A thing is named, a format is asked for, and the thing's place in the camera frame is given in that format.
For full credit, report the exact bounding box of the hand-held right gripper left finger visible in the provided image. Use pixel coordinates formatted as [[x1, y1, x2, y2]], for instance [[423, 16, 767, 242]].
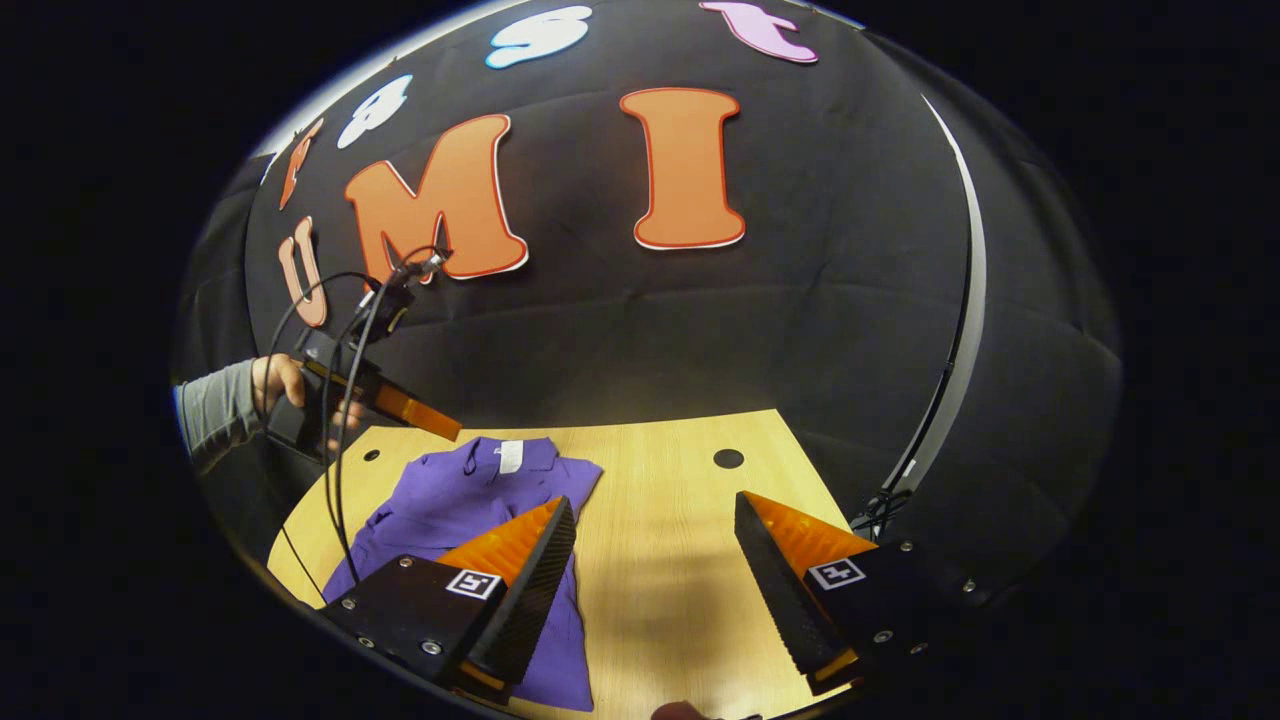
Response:
[[318, 495, 581, 706]]

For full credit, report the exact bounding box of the black backdrop cloth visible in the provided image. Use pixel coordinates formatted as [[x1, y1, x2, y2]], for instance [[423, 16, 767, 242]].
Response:
[[170, 0, 1126, 601]]

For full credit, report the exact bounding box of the black cable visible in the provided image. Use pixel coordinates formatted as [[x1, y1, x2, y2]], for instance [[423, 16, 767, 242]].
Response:
[[262, 270, 381, 421], [320, 245, 451, 586]]

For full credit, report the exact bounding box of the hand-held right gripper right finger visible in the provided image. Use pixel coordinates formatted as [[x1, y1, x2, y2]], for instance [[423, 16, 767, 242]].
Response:
[[733, 488, 993, 699]]

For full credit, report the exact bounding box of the purple knit collared sweater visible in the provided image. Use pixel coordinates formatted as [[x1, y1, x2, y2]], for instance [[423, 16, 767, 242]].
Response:
[[322, 436, 604, 713]]

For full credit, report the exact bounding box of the white curved pole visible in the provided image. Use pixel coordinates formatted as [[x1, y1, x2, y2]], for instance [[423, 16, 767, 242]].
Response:
[[880, 93, 991, 501]]

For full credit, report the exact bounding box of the bundle of black cables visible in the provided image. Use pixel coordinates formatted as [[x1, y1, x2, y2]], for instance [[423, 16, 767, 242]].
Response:
[[848, 487, 913, 541]]

